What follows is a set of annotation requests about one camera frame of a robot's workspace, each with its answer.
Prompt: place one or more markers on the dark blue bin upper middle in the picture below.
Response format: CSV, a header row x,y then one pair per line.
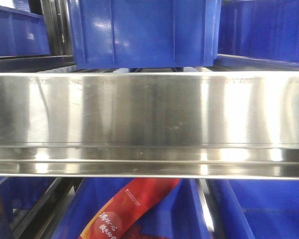
x,y
144,33

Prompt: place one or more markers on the dark blue bin lower middle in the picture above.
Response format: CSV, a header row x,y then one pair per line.
x,y
178,216

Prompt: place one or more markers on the dark blue bin lower right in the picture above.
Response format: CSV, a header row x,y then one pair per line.
x,y
258,209

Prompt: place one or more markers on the dark blue bin upper left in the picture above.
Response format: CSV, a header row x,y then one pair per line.
x,y
22,33

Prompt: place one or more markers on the dark blue bin upper right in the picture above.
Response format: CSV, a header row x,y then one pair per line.
x,y
260,29

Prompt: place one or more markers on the red printed snack bag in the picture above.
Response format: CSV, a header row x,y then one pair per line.
x,y
127,206

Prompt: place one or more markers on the stainless steel shelf rail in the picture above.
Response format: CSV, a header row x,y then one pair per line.
x,y
188,125

